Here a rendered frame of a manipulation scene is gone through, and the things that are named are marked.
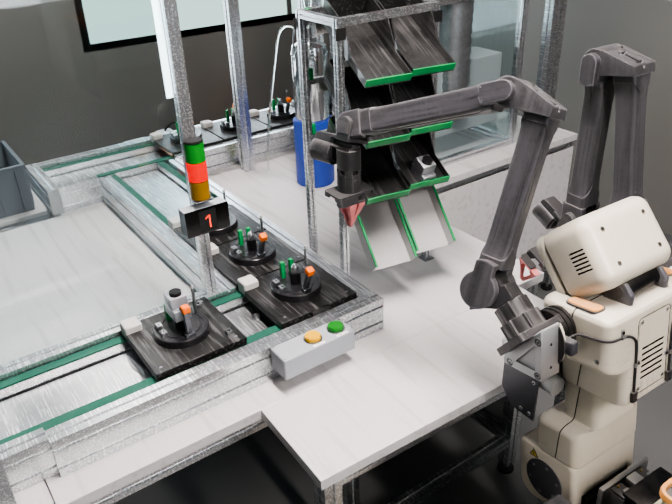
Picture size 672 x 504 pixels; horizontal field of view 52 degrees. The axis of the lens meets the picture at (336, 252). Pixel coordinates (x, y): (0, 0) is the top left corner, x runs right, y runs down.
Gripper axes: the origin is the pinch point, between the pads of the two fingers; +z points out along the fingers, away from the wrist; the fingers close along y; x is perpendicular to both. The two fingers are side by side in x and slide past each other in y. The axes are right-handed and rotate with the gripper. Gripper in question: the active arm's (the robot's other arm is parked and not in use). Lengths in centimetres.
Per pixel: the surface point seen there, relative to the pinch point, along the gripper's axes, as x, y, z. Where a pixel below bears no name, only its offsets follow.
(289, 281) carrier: -19.9, 6.7, 24.5
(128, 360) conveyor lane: -23, 53, 32
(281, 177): -111, -44, 40
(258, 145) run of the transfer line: -136, -48, 34
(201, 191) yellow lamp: -28.7, 25.2, -5.1
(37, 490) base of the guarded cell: 1, 83, 37
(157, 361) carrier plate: -11, 49, 26
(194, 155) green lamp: -29.0, 25.6, -14.8
